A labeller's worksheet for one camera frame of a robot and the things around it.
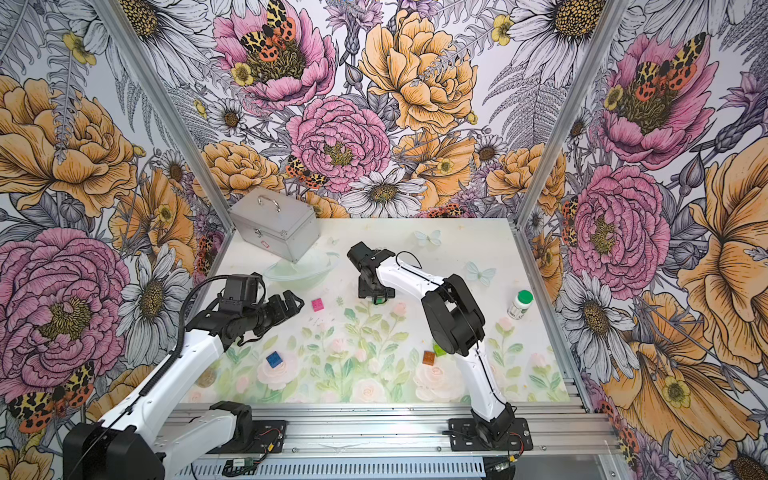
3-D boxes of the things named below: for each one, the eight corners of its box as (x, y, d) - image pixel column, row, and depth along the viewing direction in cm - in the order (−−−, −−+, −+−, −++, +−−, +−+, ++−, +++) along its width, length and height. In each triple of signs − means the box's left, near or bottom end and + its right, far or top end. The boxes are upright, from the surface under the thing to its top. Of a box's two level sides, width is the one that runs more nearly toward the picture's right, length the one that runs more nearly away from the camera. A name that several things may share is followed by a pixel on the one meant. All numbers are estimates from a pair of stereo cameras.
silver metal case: (242, 244, 117) (223, 210, 104) (276, 213, 129) (263, 179, 115) (295, 269, 110) (282, 235, 96) (327, 234, 121) (319, 200, 108)
